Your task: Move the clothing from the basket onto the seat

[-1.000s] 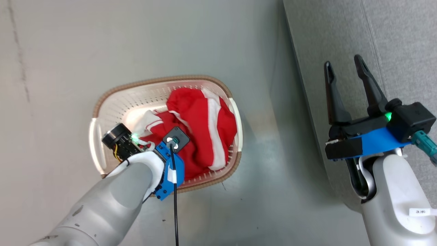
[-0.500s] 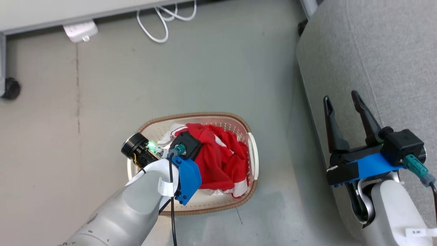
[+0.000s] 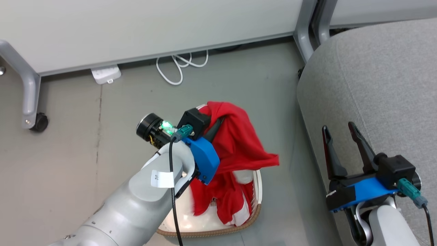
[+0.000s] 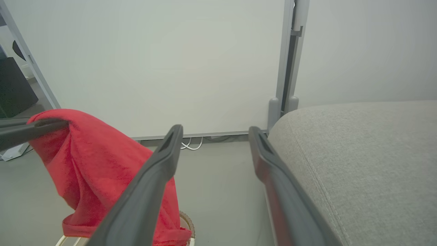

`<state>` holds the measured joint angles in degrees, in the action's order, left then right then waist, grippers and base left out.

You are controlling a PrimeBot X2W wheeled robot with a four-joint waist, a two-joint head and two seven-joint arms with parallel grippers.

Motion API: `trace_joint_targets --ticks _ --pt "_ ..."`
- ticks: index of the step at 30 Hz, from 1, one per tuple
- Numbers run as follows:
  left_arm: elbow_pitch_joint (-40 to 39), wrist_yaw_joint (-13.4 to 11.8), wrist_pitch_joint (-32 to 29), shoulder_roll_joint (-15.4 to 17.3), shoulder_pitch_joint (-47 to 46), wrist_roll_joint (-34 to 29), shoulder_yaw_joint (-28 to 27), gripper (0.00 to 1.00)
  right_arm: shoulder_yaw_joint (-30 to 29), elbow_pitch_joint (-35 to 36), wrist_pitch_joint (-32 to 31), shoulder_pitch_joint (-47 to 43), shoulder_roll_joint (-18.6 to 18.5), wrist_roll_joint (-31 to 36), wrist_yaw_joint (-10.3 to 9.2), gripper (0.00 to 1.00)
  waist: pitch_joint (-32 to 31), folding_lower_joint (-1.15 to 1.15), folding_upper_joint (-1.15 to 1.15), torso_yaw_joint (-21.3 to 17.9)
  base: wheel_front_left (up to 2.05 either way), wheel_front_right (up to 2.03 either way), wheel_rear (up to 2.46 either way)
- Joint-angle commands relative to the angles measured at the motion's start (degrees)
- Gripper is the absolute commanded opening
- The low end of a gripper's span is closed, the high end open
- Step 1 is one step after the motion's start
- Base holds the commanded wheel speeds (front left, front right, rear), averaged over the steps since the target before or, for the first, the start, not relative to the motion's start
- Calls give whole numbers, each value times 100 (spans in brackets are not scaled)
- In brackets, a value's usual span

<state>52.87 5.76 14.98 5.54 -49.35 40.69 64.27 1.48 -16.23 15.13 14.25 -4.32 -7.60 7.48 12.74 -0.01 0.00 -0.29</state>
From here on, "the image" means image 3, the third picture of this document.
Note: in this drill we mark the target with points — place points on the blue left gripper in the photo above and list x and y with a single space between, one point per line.
206 159

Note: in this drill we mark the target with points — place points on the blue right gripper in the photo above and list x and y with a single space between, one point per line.
362 193

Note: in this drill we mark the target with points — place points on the plain red garment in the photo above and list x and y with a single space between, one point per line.
239 136

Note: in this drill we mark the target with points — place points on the red and white garment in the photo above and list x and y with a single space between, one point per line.
228 201

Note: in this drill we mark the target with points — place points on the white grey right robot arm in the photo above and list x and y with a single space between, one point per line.
389 225

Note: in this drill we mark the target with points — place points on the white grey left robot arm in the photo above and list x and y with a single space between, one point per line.
129 205

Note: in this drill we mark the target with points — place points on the white basket with woven rim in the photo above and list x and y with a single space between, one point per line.
184 220

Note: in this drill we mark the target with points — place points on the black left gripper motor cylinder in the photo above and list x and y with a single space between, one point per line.
150 128

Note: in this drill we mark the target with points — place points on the white paper label tag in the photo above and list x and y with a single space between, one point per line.
162 179

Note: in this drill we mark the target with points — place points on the white power strip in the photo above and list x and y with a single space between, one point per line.
106 74

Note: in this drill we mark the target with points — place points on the large white partition panel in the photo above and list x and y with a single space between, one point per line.
136 27

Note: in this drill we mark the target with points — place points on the narrow white partition panel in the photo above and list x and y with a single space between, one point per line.
382 12

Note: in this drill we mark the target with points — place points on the black caster wheel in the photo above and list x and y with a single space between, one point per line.
40 123

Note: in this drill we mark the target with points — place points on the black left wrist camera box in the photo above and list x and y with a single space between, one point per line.
195 120

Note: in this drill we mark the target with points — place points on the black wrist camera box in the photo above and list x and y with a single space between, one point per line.
195 120
396 169

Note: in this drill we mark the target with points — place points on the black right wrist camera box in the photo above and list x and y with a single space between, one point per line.
396 169

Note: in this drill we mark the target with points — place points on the grey frame post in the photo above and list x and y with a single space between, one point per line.
303 30
324 20

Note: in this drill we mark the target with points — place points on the grey curved frame leg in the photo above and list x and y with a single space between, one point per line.
30 89

